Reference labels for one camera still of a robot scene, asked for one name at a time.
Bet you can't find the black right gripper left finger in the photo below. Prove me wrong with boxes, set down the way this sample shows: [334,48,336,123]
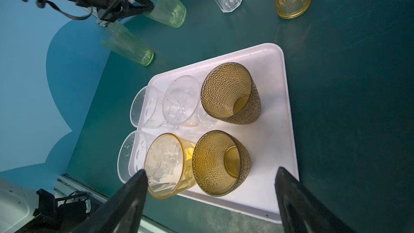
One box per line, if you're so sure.
[73,169,148,233]

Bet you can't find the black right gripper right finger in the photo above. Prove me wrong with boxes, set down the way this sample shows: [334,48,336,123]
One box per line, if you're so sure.
[274,167,354,233]

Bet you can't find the small green transparent glass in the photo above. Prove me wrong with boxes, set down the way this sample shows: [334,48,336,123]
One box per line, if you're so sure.
[144,0,187,28]

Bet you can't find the clear faceted glass one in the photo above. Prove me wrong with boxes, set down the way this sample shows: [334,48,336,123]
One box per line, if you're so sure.
[117,129,156,183]

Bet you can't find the short yellow transparent glass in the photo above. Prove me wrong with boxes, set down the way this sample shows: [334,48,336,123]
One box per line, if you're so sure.
[144,133,196,199]

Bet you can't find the dimpled amber glass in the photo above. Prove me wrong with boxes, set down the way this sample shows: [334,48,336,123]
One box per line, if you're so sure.
[201,62,262,125]
[192,130,251,197]

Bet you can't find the clear faceted glass two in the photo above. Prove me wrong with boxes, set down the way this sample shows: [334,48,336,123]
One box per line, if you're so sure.
[129,85,165,129]

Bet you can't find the clear faceted glass three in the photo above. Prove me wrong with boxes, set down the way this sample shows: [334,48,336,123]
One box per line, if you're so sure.
[162,75,218,129]

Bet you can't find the white plastic tray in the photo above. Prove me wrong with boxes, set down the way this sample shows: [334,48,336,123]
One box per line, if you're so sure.
[138,43,299,223]

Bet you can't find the tall green transparent glass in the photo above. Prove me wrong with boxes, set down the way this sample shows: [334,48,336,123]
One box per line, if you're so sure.
[101,21,154,66]

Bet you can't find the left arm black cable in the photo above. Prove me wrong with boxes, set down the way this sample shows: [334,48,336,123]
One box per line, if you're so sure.
[35,0,94,21]

